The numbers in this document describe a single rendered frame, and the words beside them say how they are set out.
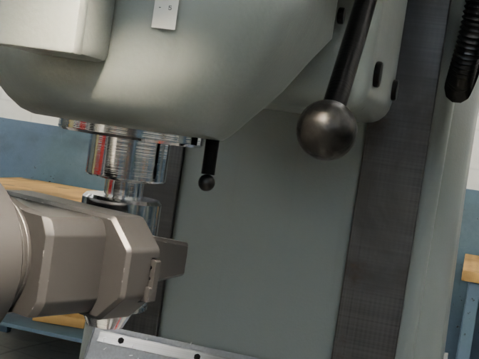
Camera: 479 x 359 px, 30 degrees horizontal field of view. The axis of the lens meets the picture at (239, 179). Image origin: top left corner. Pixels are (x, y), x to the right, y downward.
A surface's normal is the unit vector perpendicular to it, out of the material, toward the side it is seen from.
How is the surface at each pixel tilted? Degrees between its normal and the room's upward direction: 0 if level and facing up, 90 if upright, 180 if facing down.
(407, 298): 90
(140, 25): 93
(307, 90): 117
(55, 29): 90
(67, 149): 90
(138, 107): 136
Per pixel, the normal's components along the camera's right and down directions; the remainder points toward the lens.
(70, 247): 0.81, 0.15
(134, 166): 0.26, 0.09
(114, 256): -0.57, -0.05
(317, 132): -0.37, 0.11
